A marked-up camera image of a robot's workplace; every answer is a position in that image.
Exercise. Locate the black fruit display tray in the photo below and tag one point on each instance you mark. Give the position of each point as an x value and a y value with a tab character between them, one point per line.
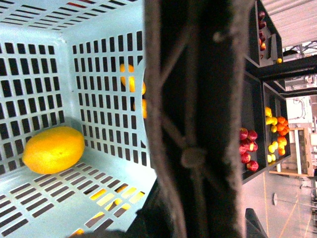
256	96

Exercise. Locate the brown basket handle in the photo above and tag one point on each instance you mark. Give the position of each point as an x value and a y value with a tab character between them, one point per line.
195	64

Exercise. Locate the light blue plastic basket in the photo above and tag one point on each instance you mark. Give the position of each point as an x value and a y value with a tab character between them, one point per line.
76	63

